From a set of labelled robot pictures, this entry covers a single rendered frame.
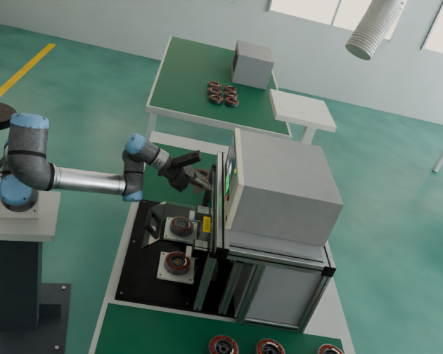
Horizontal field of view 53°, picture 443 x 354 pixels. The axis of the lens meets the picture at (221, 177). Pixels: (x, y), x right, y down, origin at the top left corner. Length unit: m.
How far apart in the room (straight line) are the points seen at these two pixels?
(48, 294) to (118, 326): 1.12
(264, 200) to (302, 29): 4.96
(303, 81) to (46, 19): 3.61
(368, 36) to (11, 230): 2.03
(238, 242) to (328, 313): 0.62
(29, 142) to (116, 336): 0.74
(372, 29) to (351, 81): 4.13
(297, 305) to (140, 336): 0.60
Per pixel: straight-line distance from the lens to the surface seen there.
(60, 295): 2.80
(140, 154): 1.62
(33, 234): 2.07
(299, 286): 1.74
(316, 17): 6.39
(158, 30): 6.36
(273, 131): 3.36
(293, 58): 6.50
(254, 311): 1.82
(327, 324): 2.01
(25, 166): 1.52
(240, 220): 1.63
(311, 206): 1.62
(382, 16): 2.71
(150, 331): 1.75
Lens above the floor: 2.13
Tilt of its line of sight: 32 degrees down
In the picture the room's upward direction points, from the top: 16 degrees clockwise
